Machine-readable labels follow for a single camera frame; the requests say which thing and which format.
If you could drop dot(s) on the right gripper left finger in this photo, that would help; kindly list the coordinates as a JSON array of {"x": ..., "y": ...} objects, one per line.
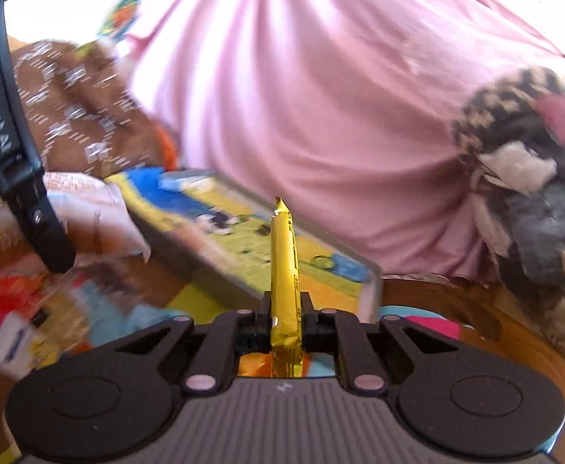
[{"x": 202, "y": 358}]

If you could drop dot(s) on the grey tray with cartoon towel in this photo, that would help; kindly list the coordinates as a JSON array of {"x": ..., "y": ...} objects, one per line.
[{"x": 216, "y": 234}]

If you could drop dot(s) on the white blue minion packet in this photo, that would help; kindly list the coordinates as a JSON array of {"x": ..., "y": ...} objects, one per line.
[{"x": 24, "y": 349}]

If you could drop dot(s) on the white wafer snack pack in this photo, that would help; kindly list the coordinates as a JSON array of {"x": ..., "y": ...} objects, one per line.
[{"x": 95, "y": 220}]

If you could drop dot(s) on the grey checkered clothes pile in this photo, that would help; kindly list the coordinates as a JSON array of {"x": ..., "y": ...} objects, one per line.
[{"x": 511, "y": 139}]

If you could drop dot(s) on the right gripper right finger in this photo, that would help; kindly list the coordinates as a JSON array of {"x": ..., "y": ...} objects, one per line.
[{"x": 366, "y": 357}]

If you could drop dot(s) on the colourful striped cartoon blanket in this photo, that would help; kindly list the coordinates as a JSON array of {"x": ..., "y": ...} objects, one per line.
[{"x": 97, "y": 304}]

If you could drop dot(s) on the gold snack bar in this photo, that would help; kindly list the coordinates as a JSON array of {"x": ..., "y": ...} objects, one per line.
[{"x": 286, "y": 337}]

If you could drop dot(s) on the pink fabric cushion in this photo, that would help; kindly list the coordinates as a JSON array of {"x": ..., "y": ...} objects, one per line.
[{"x": 341, "y": 107}]

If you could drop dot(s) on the brown patterned fabric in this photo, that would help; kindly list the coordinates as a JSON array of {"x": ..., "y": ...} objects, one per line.
[{"x": 80, "y": 113}]

